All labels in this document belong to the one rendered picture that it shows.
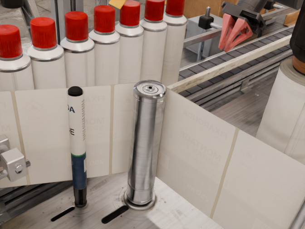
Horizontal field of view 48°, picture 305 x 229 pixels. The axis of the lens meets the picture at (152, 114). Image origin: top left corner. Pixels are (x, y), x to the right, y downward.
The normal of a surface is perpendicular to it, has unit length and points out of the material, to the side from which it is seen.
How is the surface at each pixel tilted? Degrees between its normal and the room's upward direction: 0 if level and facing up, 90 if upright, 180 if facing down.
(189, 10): 90
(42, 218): 0
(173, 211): 0
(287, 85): 92
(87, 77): 90
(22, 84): 90
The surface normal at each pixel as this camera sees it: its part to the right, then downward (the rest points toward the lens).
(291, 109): -0.63, 0.43
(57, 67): 0.80, 0.40
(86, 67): 0.62, 0.50
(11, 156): 0.09, -0.81
